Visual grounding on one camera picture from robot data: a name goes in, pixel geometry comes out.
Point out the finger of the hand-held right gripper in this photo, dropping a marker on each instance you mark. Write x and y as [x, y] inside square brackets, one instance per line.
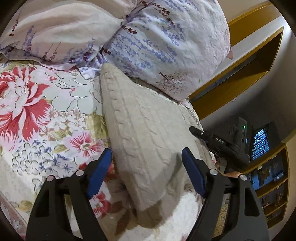
[197, 132]

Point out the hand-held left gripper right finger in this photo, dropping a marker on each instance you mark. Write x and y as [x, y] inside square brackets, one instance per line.
[193, 171]

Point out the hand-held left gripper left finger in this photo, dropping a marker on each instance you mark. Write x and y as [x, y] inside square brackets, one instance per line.
[101, 169]

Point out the barred window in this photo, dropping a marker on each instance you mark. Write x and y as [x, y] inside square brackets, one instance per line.
[260, 142]

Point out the floral bed sheet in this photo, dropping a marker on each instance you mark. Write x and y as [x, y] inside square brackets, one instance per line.
[46, 115]

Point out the lavender print pillow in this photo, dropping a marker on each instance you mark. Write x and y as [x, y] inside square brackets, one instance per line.
[166, 46]

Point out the wooden wall shelf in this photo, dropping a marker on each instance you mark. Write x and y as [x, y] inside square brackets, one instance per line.
[272, 185]

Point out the yellow wooden frame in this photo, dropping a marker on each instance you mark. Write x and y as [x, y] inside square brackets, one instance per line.
[245, 74]

